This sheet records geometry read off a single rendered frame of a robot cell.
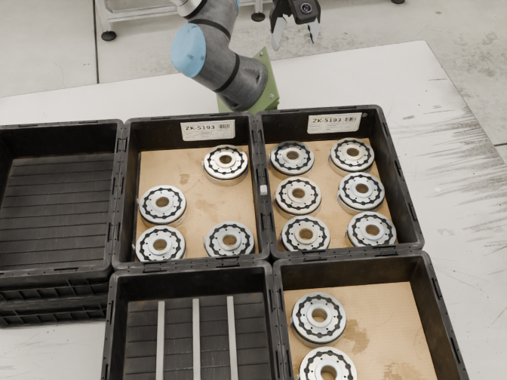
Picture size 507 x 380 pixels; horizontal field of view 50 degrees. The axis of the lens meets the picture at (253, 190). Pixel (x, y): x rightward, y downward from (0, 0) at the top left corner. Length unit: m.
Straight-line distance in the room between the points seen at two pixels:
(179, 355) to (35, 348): 0.35
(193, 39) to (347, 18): 1.97
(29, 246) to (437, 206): 0.98
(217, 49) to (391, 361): 0.81
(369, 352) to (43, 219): 0.75
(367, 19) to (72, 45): 1.63
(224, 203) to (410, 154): 0.58
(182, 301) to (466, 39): 2.48
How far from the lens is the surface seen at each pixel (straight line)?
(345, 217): 1.22
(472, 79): 2.99
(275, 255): 1.03
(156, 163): 1.32
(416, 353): 1.10
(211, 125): 1.28
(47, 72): 3.01
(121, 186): 1.16
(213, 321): 1.08
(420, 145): 1.58
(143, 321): 1.10
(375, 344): 1.08
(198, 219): 1.20
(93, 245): 1.21
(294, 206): 1.18
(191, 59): 1.34
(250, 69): 1.42
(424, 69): 1.82
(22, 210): 1.32
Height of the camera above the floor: 1.81
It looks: 52 degrees down
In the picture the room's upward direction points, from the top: straight up
